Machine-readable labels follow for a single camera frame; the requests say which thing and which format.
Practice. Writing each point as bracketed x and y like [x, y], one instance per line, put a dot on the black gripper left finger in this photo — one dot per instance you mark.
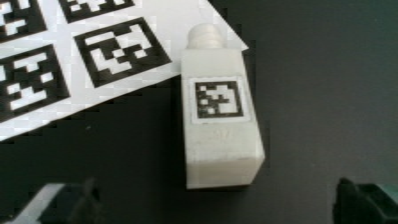
[64, 204]

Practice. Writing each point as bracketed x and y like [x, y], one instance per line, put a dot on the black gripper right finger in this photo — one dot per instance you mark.
[367, 203]

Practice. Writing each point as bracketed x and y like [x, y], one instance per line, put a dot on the white tagged leg block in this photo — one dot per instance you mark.
[224, 152]

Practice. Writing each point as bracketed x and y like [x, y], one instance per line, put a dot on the white base tag sheet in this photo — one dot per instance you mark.
[86, 50]

